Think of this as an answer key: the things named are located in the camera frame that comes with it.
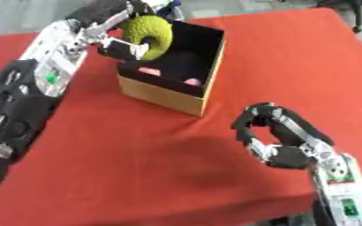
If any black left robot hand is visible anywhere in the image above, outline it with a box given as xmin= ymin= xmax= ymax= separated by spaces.
xmin=64 ymin=0 xmax=187 ymax=62

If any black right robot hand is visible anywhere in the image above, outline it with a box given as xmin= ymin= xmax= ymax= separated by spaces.
xmin=229 ymin=102 xmax=336 ymax=170

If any green knitted ring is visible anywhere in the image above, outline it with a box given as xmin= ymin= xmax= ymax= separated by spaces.
xmin=119 ymin=14 xmax=175 ymax=62

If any tan cardboard box black inside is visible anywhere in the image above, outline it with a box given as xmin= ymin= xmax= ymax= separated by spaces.
xmin=116 ymin=19 xmax=228 ymax=117

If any pink toy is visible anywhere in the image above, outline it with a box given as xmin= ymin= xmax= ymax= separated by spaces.
xmin=182 ymin=78 xmax=205 ymax=87
xmin=136 ymin=66 xmax=162 ymax=77

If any black chair base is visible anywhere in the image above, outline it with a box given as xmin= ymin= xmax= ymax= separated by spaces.
xmin=315 ymin=0 xmax=362 ymax=34

